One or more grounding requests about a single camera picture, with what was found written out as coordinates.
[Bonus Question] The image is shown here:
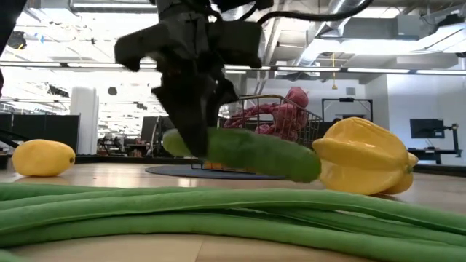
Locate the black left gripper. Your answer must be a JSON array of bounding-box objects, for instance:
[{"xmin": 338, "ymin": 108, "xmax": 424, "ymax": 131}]
[{"xmin": 114, "ymin": 10, "xmax": 240, "ymax": 158}]

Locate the gold wire basket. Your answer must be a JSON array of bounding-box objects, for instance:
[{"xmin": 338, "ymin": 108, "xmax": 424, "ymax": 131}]
[{"xmin": 191, "ymin": 93, "xmax": 324, "ymax": 172}]

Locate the long dark green cucumber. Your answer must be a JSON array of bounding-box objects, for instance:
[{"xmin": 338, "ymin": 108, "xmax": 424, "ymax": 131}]
[{"xmin": 162, "ymin": 127, "xmax": 323, "ymax": 184}]

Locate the round dark blue placemat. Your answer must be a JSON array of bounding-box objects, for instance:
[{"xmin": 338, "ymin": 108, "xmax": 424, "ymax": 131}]
[{"xmin": 145, "ymin": 164, "xmax": 289, "ymax": 181}]

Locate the purple dragon fruit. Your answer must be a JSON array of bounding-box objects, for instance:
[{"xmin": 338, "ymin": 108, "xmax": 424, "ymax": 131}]
[{"xmin": 223, "ymin": 86, "xmax": 311, "ymax": 143}]

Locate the green long bean bundle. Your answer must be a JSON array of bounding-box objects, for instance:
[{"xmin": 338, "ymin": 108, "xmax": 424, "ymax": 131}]
[{"xmin": 0, "ymin": 182, "xmax": 466, "ymax": 262}]

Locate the yellow star fruit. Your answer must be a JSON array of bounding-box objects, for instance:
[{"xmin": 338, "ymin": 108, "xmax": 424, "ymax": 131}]
[{"xmin": 312, "ymin": 116, "xmax": 419, "ymax": 197}]

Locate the yellow lemon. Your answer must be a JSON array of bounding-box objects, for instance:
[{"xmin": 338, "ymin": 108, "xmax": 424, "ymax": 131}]
[{"xmin": 11, "ymin": 138, "xmax": 76, "ymax": 178}]

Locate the black desk monitor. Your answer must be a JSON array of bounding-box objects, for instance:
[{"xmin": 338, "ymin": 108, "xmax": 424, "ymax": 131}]
[{"xmin": 141, "ymin": 116, "xmax": 163, "ymax": 146}]

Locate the white pillar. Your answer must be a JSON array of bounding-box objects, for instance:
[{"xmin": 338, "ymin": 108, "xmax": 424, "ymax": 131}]
[{"xmin": 70, "ymin": 85, "xmax": 100, "ymax": 156}]

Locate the long ceiling light bar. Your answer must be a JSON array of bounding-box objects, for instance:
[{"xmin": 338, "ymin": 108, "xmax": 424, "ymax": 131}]
[{"xmin": 0, "ymin": 60, "xmax": 466, "ymax": 76}]

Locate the black partition panel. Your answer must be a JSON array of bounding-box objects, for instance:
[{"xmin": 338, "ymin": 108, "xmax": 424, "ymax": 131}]
[{"xmin": 0, "ymin": 113, "xmax": 81, "ymax": 156}]

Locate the black ceiling device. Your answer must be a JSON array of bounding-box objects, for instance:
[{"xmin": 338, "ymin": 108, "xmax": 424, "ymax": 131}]
[{"xmin": 6, "ymin": 30, "xmax": 28, "ymax": 50}]

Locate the black office desk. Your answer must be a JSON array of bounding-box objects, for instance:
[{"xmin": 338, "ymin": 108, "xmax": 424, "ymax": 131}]
[{"xmin": 406, "ymin": 147, "xmax": 464, "ymax": 165}]

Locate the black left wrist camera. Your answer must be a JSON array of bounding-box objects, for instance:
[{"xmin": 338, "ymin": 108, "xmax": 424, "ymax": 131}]
[{"xmin": 217, "ymin": 20, "xmax": 264, "ymax": 69}]

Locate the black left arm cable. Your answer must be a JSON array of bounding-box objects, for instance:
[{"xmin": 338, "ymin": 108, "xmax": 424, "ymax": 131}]
[{"xmin": 254, "ymin": 0, "xmax": 375, "ymax": 25}]

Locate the black metal rack frame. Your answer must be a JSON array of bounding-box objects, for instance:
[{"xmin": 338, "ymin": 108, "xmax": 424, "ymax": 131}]
[{"xmin": 321, "ymin": 97, "xmax": 374, "ymax": 123}]

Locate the smooth silver air duct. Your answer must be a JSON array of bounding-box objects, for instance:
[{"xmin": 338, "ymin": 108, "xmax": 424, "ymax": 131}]
[{"xmin": 294, "ymin": 0, "xmax": 368, "ymax": 68}]

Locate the black wall monitor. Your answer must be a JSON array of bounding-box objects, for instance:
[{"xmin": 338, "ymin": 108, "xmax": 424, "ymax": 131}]
[{"xmin": 409, "ymin": 118, "xmax": 446, "ymax": 140}]

